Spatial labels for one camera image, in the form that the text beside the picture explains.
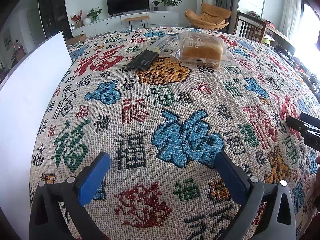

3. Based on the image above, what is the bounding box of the person's hand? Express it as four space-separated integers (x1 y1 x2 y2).
313 166 320 197

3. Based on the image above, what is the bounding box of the wooden side table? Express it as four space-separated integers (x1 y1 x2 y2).
266 24 296 56

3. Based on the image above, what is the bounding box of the dark wooden chair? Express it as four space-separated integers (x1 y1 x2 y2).
234 11 267 43

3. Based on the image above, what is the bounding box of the woven patterned tablecloth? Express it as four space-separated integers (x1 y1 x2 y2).
29 27 319 239

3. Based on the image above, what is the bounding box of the packaged bread loaf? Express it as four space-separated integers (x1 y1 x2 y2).
171 31 235 69

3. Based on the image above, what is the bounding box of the orange lounge chair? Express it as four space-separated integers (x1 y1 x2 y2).
185 3 232 30

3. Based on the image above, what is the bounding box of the black snack packet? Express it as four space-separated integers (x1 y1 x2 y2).
127 34 176 70

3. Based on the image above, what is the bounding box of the cardboard box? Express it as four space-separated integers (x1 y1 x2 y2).
66 34 87 46

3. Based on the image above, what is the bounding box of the white tv cabinet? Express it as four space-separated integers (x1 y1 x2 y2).
72 11 180 37

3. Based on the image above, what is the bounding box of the potted green plant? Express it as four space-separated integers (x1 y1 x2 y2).
160 0 182 11

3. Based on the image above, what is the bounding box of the small potted plant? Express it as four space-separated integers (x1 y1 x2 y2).
152 0 159 11

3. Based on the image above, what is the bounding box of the red flower arrangement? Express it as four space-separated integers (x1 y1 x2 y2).
71 10 82 28

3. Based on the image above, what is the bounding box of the small wooden stool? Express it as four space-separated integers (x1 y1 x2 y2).
123 15 150 29

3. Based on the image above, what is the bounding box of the white vase with plant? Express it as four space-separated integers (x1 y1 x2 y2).
83 7 102 25

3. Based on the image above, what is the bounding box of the black television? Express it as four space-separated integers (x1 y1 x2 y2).
106 0 149 16

